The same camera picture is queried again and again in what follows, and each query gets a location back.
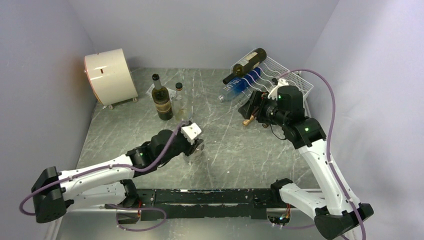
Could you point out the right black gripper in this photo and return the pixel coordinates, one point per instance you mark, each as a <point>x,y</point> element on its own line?
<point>258,98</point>

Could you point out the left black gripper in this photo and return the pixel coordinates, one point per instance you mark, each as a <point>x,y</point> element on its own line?
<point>190,148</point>

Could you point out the clear glass bottle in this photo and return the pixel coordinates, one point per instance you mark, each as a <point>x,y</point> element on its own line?
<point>195,151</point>

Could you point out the clear blue label bottle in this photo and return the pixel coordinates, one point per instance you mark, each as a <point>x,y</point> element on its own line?
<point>239,85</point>

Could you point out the clear bottle black cap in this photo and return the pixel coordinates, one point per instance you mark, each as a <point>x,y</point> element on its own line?
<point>181,107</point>

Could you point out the dark green wine bottle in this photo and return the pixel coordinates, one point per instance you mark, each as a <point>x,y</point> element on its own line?
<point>246,64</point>

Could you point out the dark primitivo wine bottle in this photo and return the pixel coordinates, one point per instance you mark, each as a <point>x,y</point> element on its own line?
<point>161,99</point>

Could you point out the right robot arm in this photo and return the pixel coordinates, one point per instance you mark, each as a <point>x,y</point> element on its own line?
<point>340,210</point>

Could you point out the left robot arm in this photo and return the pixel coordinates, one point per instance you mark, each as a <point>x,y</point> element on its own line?
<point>56,192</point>

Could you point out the slim amber gold-capped bottle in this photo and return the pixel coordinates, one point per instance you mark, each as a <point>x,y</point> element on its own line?
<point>246,122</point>

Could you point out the cream cylindrical appliance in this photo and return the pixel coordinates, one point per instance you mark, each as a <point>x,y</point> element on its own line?
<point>110,78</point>

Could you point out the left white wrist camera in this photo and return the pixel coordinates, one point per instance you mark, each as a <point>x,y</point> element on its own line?
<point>191,132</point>

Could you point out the white wire wine rack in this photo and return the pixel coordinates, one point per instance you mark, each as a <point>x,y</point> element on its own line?
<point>271,71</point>

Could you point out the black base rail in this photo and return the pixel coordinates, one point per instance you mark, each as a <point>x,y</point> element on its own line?
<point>202,203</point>

